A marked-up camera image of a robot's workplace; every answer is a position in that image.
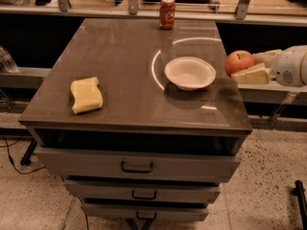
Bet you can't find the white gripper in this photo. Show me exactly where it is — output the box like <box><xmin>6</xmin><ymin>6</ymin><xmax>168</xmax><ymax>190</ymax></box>
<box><xmin>231</xmin><ymin>45</ymin><xmax>307</xmax><ymax>87</ymax></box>

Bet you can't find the red apple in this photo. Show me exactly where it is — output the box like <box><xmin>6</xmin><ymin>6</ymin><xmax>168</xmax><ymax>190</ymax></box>
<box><xmin>224</xmin><ymin>50</ymin><xmax>255</xmax><ymax>76</ymax></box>

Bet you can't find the white paper bowl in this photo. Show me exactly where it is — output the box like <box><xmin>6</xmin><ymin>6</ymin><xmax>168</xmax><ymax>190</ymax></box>
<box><xmin>164</xmin><ymin>57</ymin><xmax>216</xmax><ymax>91</ymax></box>

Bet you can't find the red soda can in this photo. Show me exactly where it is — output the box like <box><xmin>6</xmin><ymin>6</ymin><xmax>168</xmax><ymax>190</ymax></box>
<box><xmin>159</xmin><ymin>0</ymin><xmax>176</xmax><ymax>30</ymax></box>

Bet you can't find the grey drawer cabinet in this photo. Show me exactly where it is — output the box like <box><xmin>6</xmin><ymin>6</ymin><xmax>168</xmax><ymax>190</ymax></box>
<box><xmin>18</xmin><ymin>17</ymin><xmax>253</xmax><ymax>230</ymax></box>

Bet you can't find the middle grey drawer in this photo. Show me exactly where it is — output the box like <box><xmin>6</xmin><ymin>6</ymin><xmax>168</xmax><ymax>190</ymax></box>
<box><xmin>64</xmin><ymin>179</ymin><xmax>221</xmax><ymax>204</ymax></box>

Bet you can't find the grey drawer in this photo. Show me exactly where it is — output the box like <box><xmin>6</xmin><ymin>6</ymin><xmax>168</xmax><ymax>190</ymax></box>
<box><xmin>64</xmin><ymin>179</ymin><xmax>221</xmax><ymax>204</ymax></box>
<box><xmin>35</xmin><ymin>147</ymin><xmax>240</xmax><ymax>183</ymax></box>
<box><xmin>82</xmin><ymin>203</ymin><xmax>208</xmax><ymax>221</ymax></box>

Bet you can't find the top grey drawer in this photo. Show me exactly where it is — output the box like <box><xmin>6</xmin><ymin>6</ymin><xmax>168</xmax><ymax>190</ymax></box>
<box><xmin>35</xmin><ymin>147</ymin><xmax>240</xmax><ymax>183</ymax></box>

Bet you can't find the yellow sponge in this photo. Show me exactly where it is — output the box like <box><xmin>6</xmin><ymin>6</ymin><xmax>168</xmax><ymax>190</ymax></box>
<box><xmin>70</xmin><ymin>77</ymin><xmax>104</xmax><ymax>114</ymax></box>

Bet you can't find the bottom grey drawer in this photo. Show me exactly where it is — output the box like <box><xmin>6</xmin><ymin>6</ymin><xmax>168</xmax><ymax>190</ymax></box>
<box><xmin>82</xmin><ymin>203</ymin><xmax>208</xmax><ymax>221</ymax></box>

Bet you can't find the black stand leg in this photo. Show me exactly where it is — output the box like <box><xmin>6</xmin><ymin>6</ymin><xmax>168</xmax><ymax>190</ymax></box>
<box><xmin>20</xmin><ymin>139</ymin><xmax>37</xmax><ymax>166</ymax></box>

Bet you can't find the clear plastic object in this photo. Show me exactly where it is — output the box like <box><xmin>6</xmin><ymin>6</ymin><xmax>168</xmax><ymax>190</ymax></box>
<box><xmin>0</xmin><ymin>46</ymin><xmax>19</xmax><ymax>73</ymax></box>

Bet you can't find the black post right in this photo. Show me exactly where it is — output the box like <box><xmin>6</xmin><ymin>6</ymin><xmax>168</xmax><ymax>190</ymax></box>
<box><xmin>293</xmin><ymin>180</ymin><xmax>307</xmax><ymax>230</ymax></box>

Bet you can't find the black floor cable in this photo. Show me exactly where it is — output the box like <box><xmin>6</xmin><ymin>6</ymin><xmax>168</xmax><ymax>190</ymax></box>
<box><xmin>0</xmin><ymin>133</ymin><xmax>46</xmax><ymax>176</ymax></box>

